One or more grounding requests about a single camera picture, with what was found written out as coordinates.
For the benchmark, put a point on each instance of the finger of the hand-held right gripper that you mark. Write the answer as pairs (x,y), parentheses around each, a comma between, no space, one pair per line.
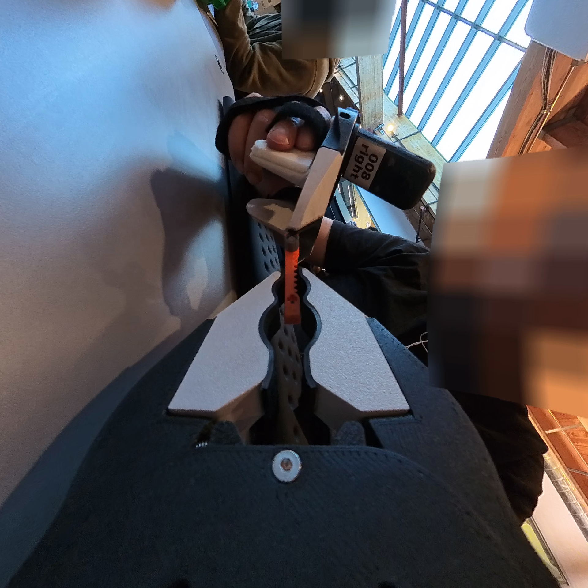
(317,188)
(271,213)

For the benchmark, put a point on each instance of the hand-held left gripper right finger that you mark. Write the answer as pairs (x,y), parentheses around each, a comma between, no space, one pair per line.
(353,367)

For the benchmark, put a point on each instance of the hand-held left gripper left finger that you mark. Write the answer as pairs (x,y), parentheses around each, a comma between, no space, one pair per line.
(220,367)

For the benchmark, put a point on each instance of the grey toy axle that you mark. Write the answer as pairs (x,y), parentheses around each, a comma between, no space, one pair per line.
(291,239)

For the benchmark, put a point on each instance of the orange toothed toy beam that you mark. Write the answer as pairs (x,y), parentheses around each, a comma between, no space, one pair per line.
(292,294)

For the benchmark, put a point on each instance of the person's right forearm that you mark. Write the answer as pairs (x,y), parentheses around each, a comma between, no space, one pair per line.
(327,241)

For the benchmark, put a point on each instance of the person's right hand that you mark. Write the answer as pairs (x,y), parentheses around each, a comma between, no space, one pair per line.
(243,147)

